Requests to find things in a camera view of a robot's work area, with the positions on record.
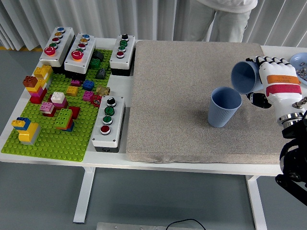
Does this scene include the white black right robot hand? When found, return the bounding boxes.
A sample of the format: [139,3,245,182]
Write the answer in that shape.
[245,56,304,120]

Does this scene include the blue ribbed plastic cup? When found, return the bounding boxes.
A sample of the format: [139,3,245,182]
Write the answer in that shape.
[207,86,243,128]
[230,61,264,94]

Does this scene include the blue plate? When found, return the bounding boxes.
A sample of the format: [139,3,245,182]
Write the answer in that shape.
[289,52,307,86]

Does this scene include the person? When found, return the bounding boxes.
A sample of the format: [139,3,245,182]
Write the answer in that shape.
[172,0,259,43]

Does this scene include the grey-brown padded mat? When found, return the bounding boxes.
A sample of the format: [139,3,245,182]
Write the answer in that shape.
[126,40,288,165]

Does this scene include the white table leg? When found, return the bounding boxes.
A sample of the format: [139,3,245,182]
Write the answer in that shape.
[246,175,268,230]
[73,167,95,225]

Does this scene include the brass pipe fitting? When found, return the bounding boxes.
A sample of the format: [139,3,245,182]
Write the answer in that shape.
[96,86,111,96]

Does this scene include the dark grey sloped brick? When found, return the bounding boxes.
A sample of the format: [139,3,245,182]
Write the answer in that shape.
[95,68,107,80]

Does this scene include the red valve handwheel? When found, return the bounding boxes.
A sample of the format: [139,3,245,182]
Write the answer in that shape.
[91,94,103,106]

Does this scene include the dark grey rounded brick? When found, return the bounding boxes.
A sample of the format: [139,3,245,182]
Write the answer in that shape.
[92,50,105,62]

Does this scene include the dark green toy brick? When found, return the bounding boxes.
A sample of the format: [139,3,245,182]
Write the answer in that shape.
[89,58,101,70]

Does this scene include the blue toy brick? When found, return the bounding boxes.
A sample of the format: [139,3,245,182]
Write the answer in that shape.
[82,79,94,91]

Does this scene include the grey five-button control box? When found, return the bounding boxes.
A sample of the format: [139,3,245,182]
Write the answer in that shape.
[64,33,97,81]
[39,26,76,74]

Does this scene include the red toy brick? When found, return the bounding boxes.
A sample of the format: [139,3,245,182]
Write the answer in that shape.
[69,106,81,120]

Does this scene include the small yellow toy brick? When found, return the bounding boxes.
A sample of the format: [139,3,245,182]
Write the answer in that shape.
[66,85,79,97]

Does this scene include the green orange blue brick stack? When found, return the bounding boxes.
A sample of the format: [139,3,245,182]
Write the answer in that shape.
[54,108,75,133]

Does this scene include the green studded baseplate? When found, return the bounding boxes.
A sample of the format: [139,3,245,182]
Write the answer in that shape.
[1,49,113,163]

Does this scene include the pink white red brick stack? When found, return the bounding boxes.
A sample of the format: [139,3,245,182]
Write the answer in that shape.
[40,102,57,118]

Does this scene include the yellow white brick stack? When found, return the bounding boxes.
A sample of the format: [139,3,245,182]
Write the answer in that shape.
[33,64,54,83]

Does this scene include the brown yellow red brick tower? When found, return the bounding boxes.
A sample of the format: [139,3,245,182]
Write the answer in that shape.
[23,75,48,104]

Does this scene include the yellow blue grey brick stack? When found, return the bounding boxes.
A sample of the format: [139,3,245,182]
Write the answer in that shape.
[11,117,42,146]

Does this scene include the black cable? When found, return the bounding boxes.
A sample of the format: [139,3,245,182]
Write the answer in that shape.
[166,218,206,230]

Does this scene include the grey selector switch button box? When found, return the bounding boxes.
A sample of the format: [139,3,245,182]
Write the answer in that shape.
[109,34,136,77]
[91,95,126,153]

